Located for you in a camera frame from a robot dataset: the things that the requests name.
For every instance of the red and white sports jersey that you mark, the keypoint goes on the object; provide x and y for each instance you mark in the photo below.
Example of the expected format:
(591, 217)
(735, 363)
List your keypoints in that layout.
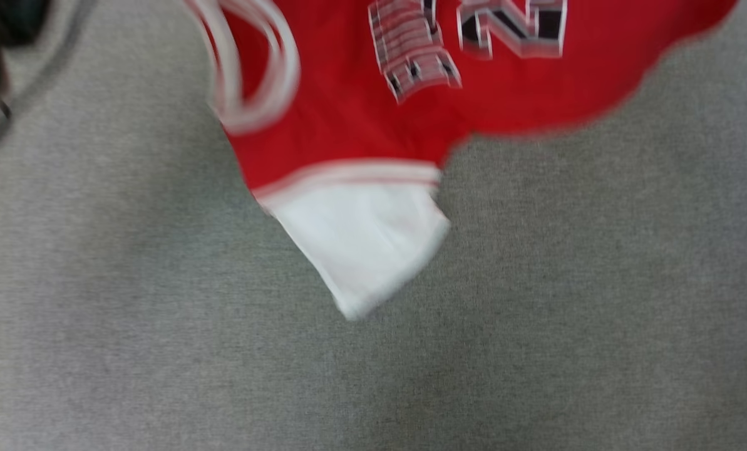
(348, 113)

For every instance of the black rounded object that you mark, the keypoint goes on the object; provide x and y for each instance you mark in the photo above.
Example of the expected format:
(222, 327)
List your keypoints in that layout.
(4, 25)

